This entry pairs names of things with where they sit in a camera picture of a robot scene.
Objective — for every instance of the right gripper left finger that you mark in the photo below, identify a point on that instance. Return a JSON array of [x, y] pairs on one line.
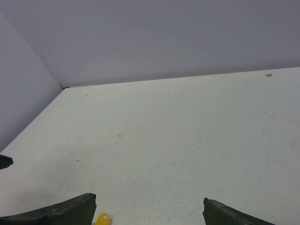
[[79, 210]]

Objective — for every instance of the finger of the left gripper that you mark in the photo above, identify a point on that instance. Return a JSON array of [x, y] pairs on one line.
[[5, 161]]

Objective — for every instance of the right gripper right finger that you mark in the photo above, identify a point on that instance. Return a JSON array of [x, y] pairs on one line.
[[217, 213]]

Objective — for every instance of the yellow tag key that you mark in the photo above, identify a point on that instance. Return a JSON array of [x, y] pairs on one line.
[[103, 219]]

